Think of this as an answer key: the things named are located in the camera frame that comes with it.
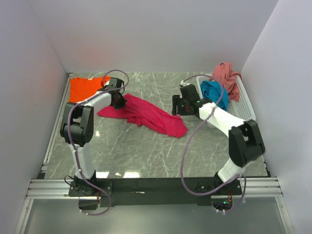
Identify folded orange t shirt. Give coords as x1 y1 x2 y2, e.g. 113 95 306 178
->
68 76 111 103

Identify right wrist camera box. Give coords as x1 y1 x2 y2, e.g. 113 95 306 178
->
180 80 189 87

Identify white plastic basket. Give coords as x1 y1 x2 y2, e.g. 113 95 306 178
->
196 76 256 120

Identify magenta t shirt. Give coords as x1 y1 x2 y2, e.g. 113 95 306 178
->
97 94 188 138

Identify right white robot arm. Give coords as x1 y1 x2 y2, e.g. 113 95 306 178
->
172 84 266 195

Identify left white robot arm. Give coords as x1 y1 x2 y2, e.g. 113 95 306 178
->
60 78 126 196

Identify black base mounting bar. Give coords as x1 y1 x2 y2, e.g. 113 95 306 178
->
68 177 243 211

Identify teal blue t shirt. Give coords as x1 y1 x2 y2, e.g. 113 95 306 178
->
200 80 229 111

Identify aluminium frame rail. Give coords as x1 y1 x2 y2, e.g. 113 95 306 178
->
26 179 70 199

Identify salmon pink t shirt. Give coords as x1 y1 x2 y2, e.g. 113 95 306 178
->
212 62 242 102

